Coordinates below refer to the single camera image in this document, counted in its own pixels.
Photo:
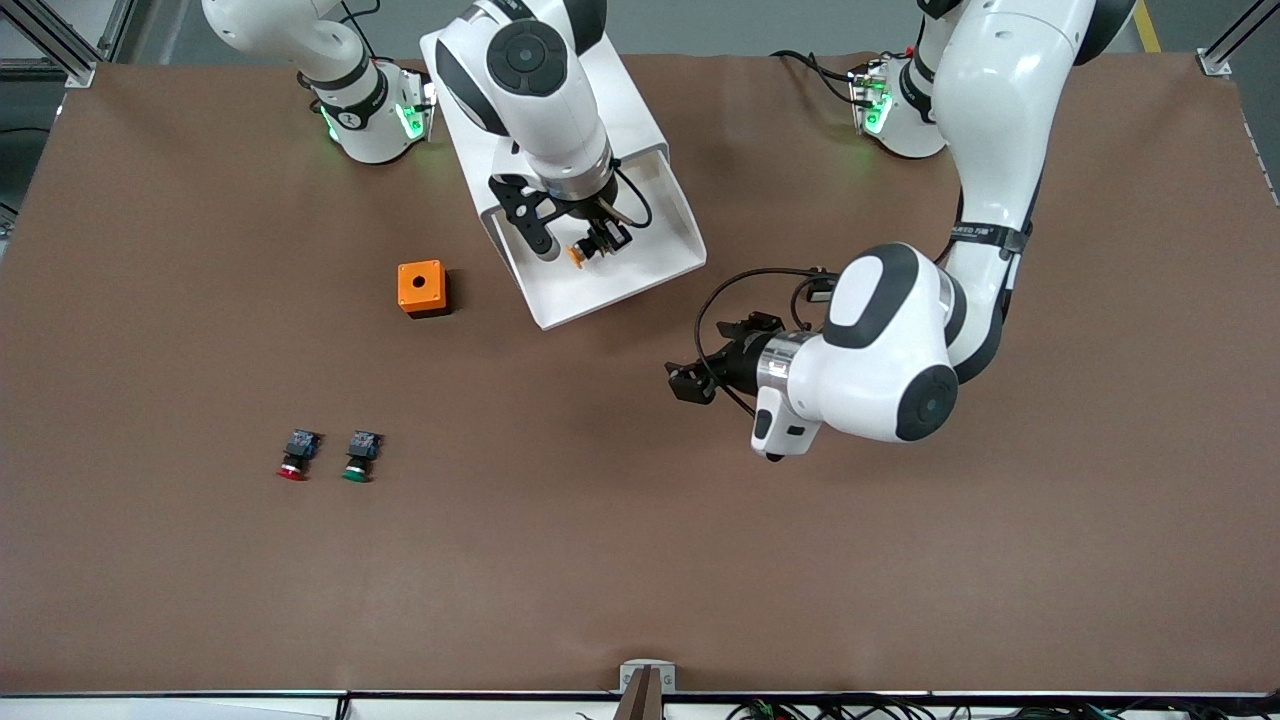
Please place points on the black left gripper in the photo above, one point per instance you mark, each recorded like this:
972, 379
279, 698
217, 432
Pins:
741, 364

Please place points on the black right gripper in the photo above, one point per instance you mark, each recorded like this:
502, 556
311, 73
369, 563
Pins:
597, 222

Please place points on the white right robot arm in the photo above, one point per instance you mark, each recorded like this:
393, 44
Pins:
540, 100

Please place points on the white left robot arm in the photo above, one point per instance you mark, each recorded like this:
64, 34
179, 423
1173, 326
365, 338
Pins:
1000, 120

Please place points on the green mushroom push button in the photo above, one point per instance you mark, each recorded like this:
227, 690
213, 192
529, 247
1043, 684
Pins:
362, 447

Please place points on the red mushroom push button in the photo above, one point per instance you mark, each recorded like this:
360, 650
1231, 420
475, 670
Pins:
300, 447

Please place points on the orange button enclosure box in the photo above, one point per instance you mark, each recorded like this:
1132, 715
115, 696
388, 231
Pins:
420, 285

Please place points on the grey metal table bracket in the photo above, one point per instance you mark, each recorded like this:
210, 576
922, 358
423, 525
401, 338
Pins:
627, 680

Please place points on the brown wedge post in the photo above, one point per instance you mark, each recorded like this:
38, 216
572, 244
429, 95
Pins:
640, 700

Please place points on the white table edge rail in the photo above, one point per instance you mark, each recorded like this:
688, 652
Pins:
200, 708

